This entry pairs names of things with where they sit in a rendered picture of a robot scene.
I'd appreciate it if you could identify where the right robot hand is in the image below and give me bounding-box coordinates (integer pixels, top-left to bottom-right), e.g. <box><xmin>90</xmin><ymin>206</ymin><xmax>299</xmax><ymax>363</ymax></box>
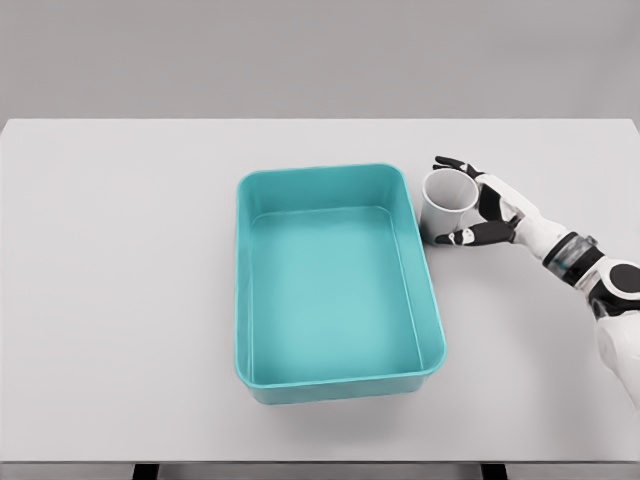
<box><xmin>432</xmin><ymin>155</ymin><xmax>542</xmax><ymax>247</ymax></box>

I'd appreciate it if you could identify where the white paper cup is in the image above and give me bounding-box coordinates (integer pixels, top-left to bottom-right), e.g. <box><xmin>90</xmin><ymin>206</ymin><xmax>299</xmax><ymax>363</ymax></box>
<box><xmin>418</xmin><ymin>169</ymin><xmax>481</xmax><ymax>246</ymax></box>

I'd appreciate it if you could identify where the teal plastic basket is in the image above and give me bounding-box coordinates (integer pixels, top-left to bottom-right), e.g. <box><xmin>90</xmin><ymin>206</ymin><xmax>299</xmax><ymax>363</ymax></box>
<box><xmin>232</xmin><ymin>161</ymin><xmax>447</xmax><ymax>406</ymax></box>

